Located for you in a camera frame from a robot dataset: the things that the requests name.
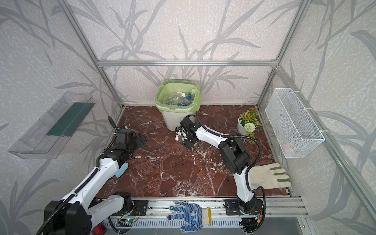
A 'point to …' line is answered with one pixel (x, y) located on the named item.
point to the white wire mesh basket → (296, 132)
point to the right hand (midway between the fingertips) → (190, 136)
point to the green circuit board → (125, 222)
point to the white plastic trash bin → (173, 119)
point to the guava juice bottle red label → (179, 138)
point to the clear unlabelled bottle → (174, 99)
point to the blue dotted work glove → (196, 216)
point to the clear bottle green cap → (192, 93)
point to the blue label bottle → (186, 102)
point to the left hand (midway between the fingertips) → (140, 134)
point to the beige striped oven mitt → (262, 176)
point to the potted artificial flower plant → (247, 122)
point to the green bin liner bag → (166, 87)
